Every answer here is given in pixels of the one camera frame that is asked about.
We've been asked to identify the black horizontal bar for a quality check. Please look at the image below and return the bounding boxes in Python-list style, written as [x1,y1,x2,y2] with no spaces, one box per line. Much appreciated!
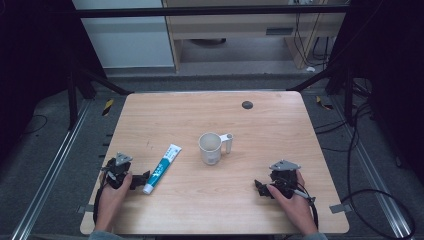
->
[73,4,350,19]

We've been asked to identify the black metal stand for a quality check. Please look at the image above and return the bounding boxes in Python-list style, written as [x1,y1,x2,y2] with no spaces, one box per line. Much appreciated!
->
[285,64,356,127]
[65,64,135,132]

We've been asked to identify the white cup with handle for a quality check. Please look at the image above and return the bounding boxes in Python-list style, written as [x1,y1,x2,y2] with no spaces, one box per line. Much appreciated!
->
[198,131,235,166]

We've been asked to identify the thin black floor cable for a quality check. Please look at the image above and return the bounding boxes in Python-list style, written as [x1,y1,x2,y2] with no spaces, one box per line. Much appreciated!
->
[19,114,48,137]

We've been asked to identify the black looped floor cable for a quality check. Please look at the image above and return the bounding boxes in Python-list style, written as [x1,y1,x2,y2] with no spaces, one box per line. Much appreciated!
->
[339,99,417,240]

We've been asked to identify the person's right hand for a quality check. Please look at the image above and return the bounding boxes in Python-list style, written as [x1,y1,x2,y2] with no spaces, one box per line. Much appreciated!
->
[266,169,319,237]

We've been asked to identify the white cabinet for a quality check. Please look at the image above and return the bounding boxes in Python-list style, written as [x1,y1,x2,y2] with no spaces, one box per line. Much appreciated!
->
[71,0,176,70]

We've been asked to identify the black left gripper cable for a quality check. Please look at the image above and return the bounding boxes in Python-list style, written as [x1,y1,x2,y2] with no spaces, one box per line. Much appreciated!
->
[92,166,111,226]

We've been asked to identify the hanging black desk cables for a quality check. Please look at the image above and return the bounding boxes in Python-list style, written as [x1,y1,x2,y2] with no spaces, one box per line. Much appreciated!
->
[292,12,332,68]

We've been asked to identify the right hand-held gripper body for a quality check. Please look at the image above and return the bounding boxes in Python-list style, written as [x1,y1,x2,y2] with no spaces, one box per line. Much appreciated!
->
[268,159,302,200]

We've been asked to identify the dark curtain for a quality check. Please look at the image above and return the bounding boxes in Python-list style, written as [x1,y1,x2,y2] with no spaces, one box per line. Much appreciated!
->
[328,0,424,186]
[0,0,108,164]

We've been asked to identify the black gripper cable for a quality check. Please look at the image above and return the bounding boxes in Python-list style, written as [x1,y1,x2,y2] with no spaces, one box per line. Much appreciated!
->
[92,166,111,226]
[283,178,320,232]

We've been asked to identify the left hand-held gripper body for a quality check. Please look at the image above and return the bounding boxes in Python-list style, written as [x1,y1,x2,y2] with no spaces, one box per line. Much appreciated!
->
[101,151,134,190]

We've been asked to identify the white and teal toothpaste tube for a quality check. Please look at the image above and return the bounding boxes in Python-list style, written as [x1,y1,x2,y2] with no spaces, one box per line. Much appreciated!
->
[142,143,183,196]

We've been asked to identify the grey metal table bracket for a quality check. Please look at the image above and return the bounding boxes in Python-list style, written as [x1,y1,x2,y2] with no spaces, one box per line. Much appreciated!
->
[328,202,354,215]
[76,204,96,215]

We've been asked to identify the person's left hand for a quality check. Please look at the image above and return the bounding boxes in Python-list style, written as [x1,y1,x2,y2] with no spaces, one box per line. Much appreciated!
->
[94,172,134,233]

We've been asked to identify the aluminium floor rail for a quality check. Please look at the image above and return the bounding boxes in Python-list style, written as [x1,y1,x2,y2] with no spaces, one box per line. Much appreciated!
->
[331,95,414,240]
[9,99,92,240]

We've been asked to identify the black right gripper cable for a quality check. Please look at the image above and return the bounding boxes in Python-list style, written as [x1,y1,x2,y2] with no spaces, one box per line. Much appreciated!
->
[283,178,320,232]

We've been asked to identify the black and yellow tape strip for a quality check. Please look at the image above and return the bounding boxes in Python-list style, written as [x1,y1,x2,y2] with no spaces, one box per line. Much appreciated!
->
[101,98,115,117]
[315,95,335,111]

